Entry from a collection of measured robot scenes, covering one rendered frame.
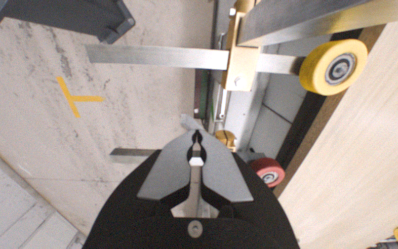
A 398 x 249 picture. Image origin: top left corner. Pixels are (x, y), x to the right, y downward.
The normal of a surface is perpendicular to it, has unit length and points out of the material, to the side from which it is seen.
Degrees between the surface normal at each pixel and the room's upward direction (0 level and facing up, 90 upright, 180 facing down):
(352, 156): 0
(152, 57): 0
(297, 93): 90
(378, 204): 0
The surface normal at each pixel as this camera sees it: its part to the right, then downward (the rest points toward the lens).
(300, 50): -1.00, -0.04
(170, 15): 0.01, 0.48
